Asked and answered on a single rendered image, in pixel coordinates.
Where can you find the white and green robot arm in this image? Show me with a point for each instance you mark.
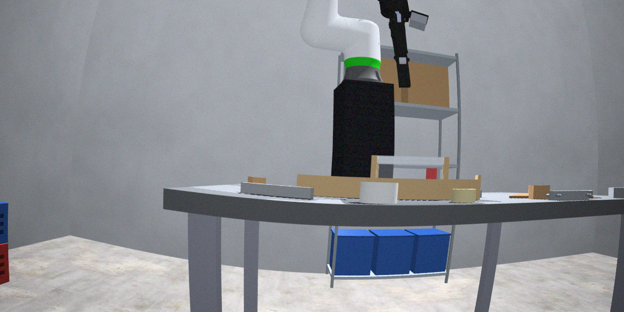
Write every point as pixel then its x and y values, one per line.
pixel 357 39

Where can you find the white short cylinder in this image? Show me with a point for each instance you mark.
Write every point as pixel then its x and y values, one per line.
pixel 378 192

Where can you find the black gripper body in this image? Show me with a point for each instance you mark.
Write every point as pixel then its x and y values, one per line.
pixel 388 7

